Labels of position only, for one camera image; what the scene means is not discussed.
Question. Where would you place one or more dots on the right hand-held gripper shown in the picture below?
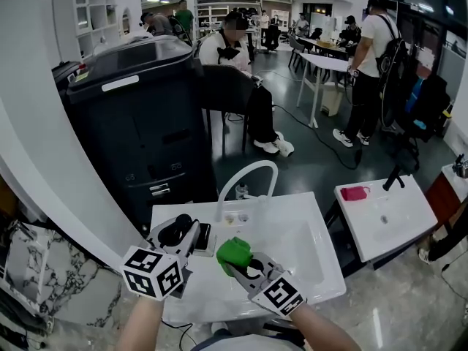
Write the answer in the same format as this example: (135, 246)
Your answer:
(281, 294)

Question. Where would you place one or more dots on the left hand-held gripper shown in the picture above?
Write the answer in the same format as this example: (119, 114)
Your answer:
(150, 272)

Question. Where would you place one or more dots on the black soap dispenser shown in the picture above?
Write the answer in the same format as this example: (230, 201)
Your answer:
(204, 238)

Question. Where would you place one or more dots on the green cloth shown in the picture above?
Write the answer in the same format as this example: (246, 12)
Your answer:
(234, 254)

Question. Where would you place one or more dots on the person's left forearm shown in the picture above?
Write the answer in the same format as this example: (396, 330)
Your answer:
(140, 327)

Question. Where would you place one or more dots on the person's right forearm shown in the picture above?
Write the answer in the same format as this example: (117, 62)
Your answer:
(325, 331)

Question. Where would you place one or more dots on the drink bottle with label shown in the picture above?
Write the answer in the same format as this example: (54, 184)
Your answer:
(242, 192)

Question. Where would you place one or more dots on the pink cloth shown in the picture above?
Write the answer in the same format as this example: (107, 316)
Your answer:
(354, 193)

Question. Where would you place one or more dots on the white sink basin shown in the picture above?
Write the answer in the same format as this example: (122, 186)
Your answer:
(292, 240)

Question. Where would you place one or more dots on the person's white shoe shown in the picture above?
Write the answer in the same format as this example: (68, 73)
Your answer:
(219, 329)

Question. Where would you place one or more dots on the white curved faucet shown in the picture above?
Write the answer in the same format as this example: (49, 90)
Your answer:
(272, 177)

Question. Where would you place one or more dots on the large black machine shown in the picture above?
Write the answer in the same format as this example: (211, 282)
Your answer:
(135, 134)

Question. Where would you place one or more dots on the white sink with dark cabinet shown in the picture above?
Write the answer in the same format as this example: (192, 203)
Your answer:
(387, 221)

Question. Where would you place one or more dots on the dark chair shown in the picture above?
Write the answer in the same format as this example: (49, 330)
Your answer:
(225, 86)

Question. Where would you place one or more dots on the black faucet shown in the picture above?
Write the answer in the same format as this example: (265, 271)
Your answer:
(393, 179)

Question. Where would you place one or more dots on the white trash bin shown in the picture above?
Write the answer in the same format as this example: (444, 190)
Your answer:
(331, 101)

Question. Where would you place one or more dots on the brown wooden cabinet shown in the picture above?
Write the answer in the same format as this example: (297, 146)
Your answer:
(440, 199)

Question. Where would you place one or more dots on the white sink on wooden cabinet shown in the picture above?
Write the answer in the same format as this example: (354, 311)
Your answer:
(457, 181)

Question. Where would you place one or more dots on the white table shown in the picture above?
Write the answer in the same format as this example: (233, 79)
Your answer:
(325, 62)

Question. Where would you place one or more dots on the black office chair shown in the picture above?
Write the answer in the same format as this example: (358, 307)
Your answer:
(424, 112)

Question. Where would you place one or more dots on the white shelf cabinet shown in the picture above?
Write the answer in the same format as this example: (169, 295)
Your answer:
(84, 17)

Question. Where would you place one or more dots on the black backpack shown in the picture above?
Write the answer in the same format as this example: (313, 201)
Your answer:
(391, 68)

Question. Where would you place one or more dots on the marble pedestal basin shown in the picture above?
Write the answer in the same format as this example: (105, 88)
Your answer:
(66, 276)

